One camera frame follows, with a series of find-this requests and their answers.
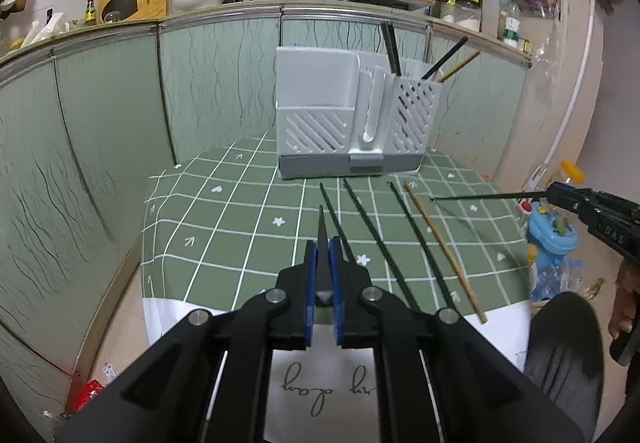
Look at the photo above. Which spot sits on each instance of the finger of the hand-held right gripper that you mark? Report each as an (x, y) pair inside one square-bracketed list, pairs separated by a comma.
[(567, 198)]

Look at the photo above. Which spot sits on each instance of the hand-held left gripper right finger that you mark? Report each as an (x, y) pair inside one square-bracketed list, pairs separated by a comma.
[(338, 303)]

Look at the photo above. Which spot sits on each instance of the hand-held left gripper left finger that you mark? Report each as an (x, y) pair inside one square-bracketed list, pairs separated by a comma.
[(313, 283)]

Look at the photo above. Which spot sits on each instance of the light wooden chopstick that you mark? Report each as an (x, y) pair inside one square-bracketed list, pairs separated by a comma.
[(446, 253), (460, 67)]

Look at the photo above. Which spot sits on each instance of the grey plastic utensil holder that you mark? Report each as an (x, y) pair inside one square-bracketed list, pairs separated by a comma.
[(315, 88)]

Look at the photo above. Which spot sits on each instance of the person's right hand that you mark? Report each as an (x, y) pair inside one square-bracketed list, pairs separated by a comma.
[(624, 303)]

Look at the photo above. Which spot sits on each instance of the blue plastic toy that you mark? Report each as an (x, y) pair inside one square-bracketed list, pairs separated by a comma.
[(550, 235)]

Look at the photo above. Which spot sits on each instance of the red cap bottle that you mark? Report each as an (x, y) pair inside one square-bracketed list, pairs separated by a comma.
[(525, 208)]

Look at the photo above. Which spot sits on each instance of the green checked tablecloth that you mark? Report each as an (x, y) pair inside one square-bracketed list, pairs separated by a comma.
[(225, 233)]

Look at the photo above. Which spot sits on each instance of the white pipe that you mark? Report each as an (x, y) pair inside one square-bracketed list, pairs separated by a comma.
[(581, 78)]

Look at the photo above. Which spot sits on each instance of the white bottle green label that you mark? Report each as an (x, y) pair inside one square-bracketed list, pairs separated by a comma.
[(511, 33)]

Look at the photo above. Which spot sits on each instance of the white squeeze bottle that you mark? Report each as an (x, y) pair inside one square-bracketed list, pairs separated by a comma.
[(490, 13)]

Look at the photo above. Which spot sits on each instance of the large clear jar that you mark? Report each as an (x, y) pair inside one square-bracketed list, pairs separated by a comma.
[(469, 20)]

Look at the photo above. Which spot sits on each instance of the small clear jar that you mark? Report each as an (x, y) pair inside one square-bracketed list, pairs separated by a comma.
[(447, 12)]

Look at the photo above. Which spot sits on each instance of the red snack packet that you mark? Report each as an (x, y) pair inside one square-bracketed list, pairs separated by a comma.
[(89, 395)]

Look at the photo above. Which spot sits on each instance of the green glass kitchen cabinet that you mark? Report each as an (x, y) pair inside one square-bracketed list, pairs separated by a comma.
[(90, 133)]

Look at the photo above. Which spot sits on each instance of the green glass bottle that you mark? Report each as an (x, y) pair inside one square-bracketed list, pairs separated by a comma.
[(90, 13)]

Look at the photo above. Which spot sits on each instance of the white folded paper pack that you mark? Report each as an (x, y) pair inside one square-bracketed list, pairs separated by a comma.
[(45, 30)]

